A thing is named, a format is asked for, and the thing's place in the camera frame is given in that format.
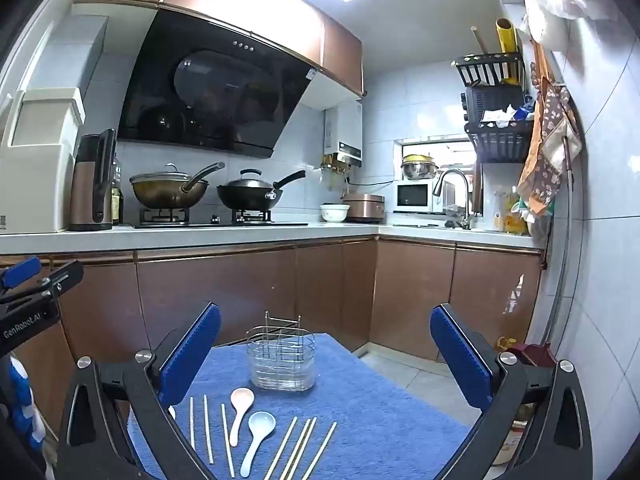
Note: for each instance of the black wok with lid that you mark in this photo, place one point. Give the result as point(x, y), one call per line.
point(247, 196)

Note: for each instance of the steel faucet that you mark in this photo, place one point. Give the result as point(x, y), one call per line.
point(451, 174)

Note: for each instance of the brass wok with glass lid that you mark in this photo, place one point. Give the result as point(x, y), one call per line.
point(167, 190)

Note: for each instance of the white plastic bag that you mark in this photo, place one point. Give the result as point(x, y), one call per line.
point(555, 5)

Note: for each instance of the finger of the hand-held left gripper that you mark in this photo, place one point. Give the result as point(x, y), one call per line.
point(62, 275)
point(20, 270)

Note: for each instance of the brown lower cabinets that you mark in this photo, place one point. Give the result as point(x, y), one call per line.
point(225, 285)

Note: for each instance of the brown electric kettle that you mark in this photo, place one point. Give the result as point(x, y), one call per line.
point(90, 190)

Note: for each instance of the steel pot on microwave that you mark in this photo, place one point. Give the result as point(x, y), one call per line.
point(419, 166)

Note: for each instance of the white ceramic spoon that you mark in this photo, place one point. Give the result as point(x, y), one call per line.
point(172, 412)

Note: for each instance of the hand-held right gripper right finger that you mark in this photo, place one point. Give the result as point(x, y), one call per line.
point(460, 360)

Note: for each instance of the light blue ceramic spoon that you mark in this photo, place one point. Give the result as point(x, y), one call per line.
point(261, 422)

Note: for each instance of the hanging patterned cloths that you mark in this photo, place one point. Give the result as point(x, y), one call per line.
point(547, 160)

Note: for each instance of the blue towel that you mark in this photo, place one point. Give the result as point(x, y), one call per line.
point(375, 410)

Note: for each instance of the brown rice cooker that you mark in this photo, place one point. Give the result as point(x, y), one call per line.
point(364, 206)

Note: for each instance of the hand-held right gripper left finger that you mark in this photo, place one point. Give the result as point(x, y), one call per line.
point(192, 355)

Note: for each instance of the white countertop appliance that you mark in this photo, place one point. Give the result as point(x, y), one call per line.
point(35, 170)

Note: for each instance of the white microwave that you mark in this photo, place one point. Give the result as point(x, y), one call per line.
point(412, 196)

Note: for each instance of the black range hood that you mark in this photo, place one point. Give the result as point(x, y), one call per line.
point(165, 85)

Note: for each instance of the yellow roll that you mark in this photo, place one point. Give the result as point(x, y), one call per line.
point(506, 40)

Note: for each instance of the wooden stick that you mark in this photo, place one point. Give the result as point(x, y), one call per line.
point(479, 40)

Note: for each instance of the red dustpan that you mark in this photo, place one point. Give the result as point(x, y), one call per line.
point(530, 355)

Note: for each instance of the grey box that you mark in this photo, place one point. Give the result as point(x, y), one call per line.
point(75, 45)

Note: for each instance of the wooden chopstick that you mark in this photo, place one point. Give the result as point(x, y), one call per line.
point(304, 447)
point(227, 440)
point(321, 450)
point(208, 427)
point(296, 446)
point(192, 422)
point(281, 447)

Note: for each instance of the gas stove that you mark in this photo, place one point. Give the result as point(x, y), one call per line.
point(200, 219)

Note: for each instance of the white bowl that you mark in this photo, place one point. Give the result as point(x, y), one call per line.
point(334, 212)

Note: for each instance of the pink ceramic spoon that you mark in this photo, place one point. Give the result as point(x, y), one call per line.
point(241, 399)

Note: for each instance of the small yellow object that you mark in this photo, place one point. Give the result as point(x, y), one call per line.
point(504, 344)

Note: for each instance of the white water heater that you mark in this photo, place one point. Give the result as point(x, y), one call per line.
point(345, 127)

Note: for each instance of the yellow detergent bottle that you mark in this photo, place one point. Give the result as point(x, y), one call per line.
point(515, 220)

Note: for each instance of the dark oil bottle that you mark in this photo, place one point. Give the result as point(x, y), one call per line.
point(116, 202)

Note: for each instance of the black wall rack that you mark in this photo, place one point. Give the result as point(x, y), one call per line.
point(495, 140)

